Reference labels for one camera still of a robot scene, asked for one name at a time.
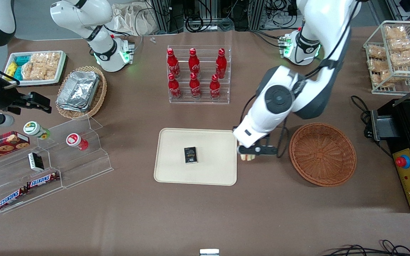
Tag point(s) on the brown round wicker basket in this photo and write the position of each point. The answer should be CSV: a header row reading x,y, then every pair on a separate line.
x,y
322,154

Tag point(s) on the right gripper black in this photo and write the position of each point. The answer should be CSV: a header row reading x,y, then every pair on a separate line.
x,y
8,102

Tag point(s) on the green lid sunflower jar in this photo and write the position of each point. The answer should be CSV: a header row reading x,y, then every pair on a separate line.
x,y
34,129

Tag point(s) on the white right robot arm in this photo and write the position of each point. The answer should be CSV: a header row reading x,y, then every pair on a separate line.
x,y
84,16

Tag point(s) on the teal snack packet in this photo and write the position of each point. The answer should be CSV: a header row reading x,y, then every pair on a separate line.
x,y
22,59
18,73

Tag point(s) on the beige cloth bag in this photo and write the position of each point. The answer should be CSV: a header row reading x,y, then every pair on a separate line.
x,y
133,19

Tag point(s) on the white rectangular snack tray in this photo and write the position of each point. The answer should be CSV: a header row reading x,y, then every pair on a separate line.
x,y
9,81

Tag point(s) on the red tartan cookie box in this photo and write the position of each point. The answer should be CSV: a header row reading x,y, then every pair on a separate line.
x,y
2,145

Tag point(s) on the small white device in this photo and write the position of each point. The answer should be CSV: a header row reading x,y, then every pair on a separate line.
x,y
209,252

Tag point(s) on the clear acrylic bottle rack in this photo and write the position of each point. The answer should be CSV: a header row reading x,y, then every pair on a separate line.
x,y
205,97

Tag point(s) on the black appliance yellow panel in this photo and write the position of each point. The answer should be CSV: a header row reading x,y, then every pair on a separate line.
x,y
404,121

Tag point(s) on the rice cracker snack pack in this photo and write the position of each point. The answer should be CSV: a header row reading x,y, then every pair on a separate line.
x,y
30,72
376,52
45,58
48,72
395,32
401,44
406,57
383,77
377,65

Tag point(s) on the aluminium foil tray stack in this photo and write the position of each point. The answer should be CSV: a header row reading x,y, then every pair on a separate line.
x,y
78,90

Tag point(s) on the Snickers chocolate bar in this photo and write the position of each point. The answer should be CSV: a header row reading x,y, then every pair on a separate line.
x,y
43,180
12,198

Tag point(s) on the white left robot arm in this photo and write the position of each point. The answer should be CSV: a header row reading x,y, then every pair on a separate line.
x,y
262,121

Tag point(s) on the black box gold print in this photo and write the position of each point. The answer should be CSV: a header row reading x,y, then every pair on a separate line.
x,y
190,155

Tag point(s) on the red emergency stop button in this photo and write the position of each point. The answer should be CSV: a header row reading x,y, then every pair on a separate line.
x,y
403,161

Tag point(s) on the clear acrylic stepped stand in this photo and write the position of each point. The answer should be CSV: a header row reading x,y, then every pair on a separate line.
x,y
84,167

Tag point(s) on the cream plastic serving tray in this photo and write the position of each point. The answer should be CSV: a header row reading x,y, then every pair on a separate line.
x,y
176,160

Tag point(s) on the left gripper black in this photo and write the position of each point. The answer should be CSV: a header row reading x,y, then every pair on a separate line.
x,y
267,136

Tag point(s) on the yellow snack packet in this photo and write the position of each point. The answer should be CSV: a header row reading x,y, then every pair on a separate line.
x,y
11,67

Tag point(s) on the red lid strawberry jar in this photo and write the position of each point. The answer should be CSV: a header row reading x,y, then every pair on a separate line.
x,y
76,141

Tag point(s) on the cut sandwich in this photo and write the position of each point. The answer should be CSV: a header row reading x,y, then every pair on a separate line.
x,y
248,158

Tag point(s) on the light oval wicker basket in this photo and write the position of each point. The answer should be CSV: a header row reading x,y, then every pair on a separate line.
x,y
100,96

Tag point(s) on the black box white side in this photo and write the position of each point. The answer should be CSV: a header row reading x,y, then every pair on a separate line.
x,y
36,161

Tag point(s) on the red cola bottle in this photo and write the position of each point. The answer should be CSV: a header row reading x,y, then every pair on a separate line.
x,y
174,89
194,88
172,64
193,63
221,64
214,89

